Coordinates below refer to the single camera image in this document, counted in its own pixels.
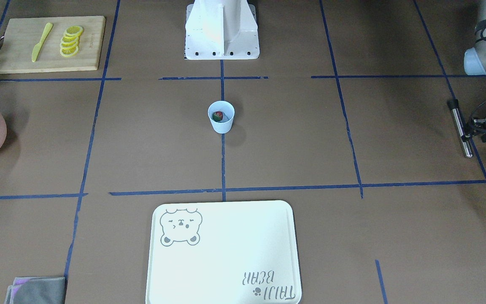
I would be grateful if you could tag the steel muddler with black tip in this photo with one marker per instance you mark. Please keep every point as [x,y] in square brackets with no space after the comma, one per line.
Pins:
[453,105]

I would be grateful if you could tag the red strawberry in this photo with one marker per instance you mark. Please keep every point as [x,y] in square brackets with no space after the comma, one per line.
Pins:
[217,116]

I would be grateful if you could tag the light blue plastic cup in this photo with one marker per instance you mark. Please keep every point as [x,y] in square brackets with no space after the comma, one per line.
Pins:
[229,116]

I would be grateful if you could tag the white bear tray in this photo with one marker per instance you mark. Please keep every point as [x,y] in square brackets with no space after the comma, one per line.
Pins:
[237,252]

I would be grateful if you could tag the lemon slices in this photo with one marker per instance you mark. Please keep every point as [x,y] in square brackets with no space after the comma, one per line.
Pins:
[69,43]

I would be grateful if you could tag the wooden cutting board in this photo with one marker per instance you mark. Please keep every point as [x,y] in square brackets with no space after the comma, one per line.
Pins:
[22,34]

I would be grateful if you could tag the yellow plastic knife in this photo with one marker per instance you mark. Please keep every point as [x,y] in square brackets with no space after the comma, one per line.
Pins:
[38,46]

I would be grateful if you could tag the grey folded cloth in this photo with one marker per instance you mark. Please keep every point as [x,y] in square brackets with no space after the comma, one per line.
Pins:
[36,290]

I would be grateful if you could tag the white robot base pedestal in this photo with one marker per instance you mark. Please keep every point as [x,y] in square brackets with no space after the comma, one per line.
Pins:
[221,30]

